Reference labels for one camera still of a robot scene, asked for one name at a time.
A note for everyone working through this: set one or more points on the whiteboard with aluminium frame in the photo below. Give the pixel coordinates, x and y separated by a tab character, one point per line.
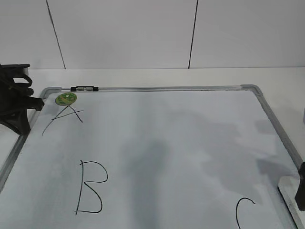
150	158

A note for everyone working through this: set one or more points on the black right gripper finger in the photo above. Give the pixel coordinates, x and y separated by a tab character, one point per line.
300	194

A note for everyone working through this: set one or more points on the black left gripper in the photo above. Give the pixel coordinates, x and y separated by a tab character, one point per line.
15	99

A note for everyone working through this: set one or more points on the white rectangular whiteboard eraser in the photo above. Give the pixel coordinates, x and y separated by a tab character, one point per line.
288	186

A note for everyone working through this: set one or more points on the green round magnet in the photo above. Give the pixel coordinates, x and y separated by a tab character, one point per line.
66	99

